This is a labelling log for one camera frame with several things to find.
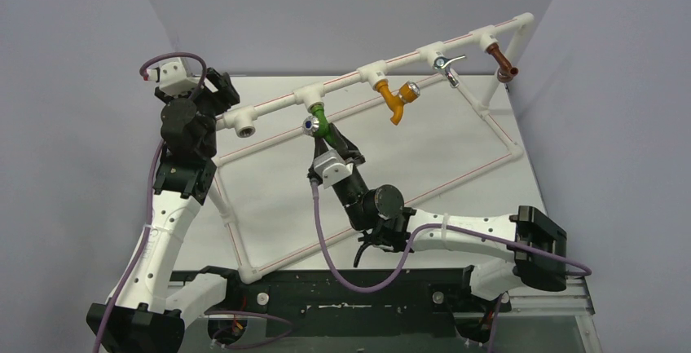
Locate chrome lever water faucet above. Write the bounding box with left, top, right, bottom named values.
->
left=433, top=55, right=467, bottom=88

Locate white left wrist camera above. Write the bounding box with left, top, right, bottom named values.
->
left=143, top=57, right=199, bottom=98

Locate white PVC pipe frame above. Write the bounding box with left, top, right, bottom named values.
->
left=207, top=11, right=536, bottom=285

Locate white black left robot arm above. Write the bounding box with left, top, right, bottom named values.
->
left=86, top=62, right=242, bottom=352

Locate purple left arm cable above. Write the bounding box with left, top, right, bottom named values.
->
left=90, top=52, right=295, bottom=353

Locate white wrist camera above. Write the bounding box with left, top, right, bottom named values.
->
left=143, top=57, right=199, bottom=98
left=313, top=150, right=354, bottom=188

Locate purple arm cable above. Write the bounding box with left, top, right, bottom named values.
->
left=90, top=52, right=295, bottom=353
left=310, top=180, right=592, bottom=353

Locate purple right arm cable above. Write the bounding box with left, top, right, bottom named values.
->
left=310, top=180, right=592, bottom=353

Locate orange water faucet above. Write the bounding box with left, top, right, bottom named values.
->
left=373, top=80, right=420, bottom=126

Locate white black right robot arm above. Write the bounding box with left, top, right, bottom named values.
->
left=301, top=116, right=567, bottom=310

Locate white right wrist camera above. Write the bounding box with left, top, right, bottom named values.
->
left=313, top=150, right=354, bottom=188

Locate brown water faucet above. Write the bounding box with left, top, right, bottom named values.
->
left=485, top=42, right=519, bottom=83

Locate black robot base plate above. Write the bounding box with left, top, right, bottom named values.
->
left=199, top=266, right=491, bottom=342

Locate green water faucet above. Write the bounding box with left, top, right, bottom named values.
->
left=301, top=103, right=333, bottom=144

